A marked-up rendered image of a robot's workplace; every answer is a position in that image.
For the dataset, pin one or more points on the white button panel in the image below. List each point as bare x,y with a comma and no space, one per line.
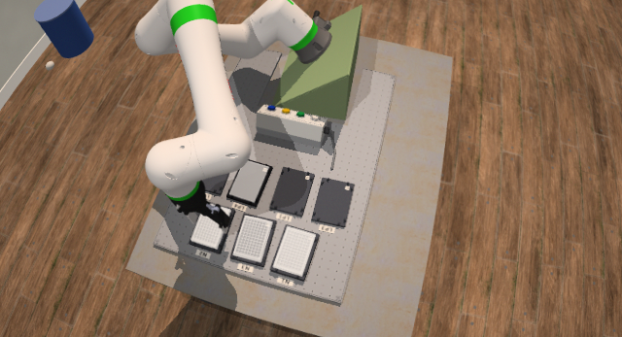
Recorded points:
293,126

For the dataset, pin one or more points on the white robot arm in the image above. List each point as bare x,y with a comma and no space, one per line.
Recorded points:
221,144

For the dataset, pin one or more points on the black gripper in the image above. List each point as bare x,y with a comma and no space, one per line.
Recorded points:
215,213

